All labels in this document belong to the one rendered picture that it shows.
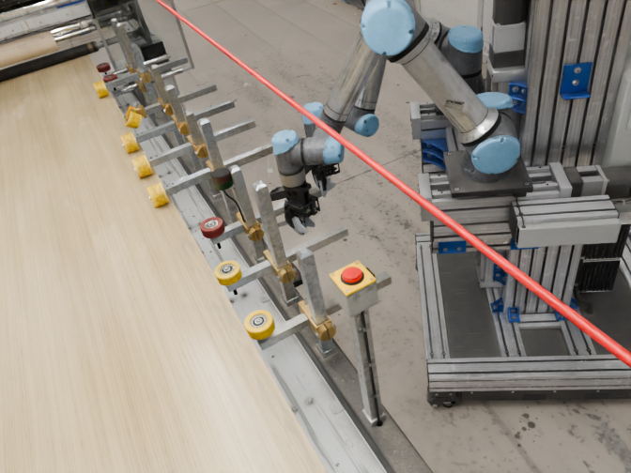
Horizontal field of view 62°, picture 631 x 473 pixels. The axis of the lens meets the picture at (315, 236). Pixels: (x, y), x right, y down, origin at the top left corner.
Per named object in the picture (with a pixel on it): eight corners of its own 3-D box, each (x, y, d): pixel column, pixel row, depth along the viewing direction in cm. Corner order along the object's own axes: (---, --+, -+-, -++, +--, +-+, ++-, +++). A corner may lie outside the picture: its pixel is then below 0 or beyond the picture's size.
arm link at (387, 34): (523, 132, 140) (393, -31, 118) (532, 163, 129) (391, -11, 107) (484, 157, 146) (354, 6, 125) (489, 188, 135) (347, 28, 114)
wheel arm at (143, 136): (233, 104, 243) (230, 98, 240) (236, 107, 240) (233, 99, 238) (129, 144, 229) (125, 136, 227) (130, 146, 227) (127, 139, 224)
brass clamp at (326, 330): (316, 305, 157) (314, 294, 154) (339, 335, 147) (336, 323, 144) (299, 314, 155) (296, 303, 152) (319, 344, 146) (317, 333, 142)
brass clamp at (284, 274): (281, 255, 174) (277, 244, 171) (299, 279, 164) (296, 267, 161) (264, 263, 172) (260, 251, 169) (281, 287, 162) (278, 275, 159)
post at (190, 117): (223, 205, 234) (191, 108, 204) (226, 209, 232) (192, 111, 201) (216, 208, 233) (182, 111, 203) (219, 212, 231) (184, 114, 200)
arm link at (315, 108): (330, 104, 172) (308, 114, 169) (333, 133, 179) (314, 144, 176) (315, 98, 177) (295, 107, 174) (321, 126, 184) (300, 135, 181)
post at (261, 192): (293, 296, 176) (262, 177, 145) (298, 301, 174) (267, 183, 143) (284, 299, 175) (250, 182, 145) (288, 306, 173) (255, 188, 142)
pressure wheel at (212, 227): (226, 236, 189) (217, 212, 182) (234, 249, 184) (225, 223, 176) (206, 246, 187) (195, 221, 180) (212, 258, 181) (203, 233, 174)
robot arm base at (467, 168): (507, 152, 160) (510, 123, 154) (517, 180, 148) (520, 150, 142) (456, 156, 162) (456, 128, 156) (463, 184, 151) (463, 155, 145)
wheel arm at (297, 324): (386, 279, 161) (385, 269, 158) (392, 285, 158) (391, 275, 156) (258, 344, 149) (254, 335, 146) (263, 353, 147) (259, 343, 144)
